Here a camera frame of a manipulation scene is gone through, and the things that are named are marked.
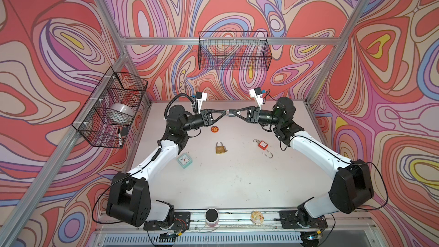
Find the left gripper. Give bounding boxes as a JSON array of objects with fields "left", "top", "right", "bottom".
[{"left": 179, "top": 112, "right": 225, "bottom": 135}]

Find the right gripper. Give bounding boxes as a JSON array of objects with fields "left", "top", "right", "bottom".
[{"left": 233, "top": 106, "right": 282, "bottom": 126}]

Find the red padlock with keys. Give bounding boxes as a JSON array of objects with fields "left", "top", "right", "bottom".
[{"left": 253, "top": 139, "right": 273, "bottom": 159}]

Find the brass padlock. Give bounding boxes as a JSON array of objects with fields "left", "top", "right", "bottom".
[{"left": 215, "top": 141, "right": 228, "bottom": 154}]

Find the small black padlock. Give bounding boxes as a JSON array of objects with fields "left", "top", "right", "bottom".
[{"left": 226, "top": 109, "right": 236, "bottom": 117}]

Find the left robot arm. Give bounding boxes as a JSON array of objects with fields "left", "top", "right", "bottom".
[{"left": 106, "top": 92, "right": 226, "bottom": 228}]

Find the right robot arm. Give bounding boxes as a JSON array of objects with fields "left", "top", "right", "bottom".
[{"left": 232, "top": 97, "right": 375, "bottom": 223}]

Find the small red round disc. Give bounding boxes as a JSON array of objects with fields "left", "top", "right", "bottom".
[{"left": 210, "top": 126, "right": 219, "bottom": 133}]

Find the mint green alarm clock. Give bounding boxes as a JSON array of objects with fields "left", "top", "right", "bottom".
[{"left": 177, "top": 153, "right": 193, "bottom": 169}]

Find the white tape roll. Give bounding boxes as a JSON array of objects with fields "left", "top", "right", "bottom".
[{"left": 109, "top": 103, "right": 135, "bottom": 124}]

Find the black marker in basket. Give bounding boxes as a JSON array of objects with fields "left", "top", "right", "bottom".
[{"left": 117, "top": 128, "right": 123, "bottom": 148}]

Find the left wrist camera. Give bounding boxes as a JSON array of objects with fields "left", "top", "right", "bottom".
[{"left": 192, "top": 91, "right": 208, "bottom": 113}]

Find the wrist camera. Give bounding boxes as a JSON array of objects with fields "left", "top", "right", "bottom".
[
  {"left": 192, "top": 91, "right": 208, "bottom": 113},
  {"left": 249, "top": 88, "right": 266, "bottom": 107}
]

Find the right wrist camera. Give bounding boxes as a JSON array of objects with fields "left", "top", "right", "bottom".
[{"left": 249, "top": 88, "right": 266, "bottom": 107}]

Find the black wire basket back wall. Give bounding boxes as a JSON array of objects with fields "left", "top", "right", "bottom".
[{"left": 198, "top": 30, "right": 272, "bottom": 71}]

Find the black wire basket wall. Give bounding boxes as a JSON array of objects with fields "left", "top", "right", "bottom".
[
  {"left": 72, "top": 67, "right": 148, "bottom": 149},
  {"left": 198, "top": 30, "right": 272, "bottom": 71}
]

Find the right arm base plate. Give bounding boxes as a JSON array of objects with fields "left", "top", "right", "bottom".
[{"left": 275, "top": 202, "right": 328, "bottom": 231}]

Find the black wire basket left wall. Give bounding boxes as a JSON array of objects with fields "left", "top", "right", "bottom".
[{"left": 72, "top": 67, "right": 148, "bottom": 149}]

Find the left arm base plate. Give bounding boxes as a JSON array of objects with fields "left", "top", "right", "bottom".
[{"left": 144, "top": 200, "right": 191, "bottom": 233}]

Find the aluminium front rail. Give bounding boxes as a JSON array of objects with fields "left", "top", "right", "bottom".
[{"left": 95, "top": 207, "right": 381, "bottom": 237}]

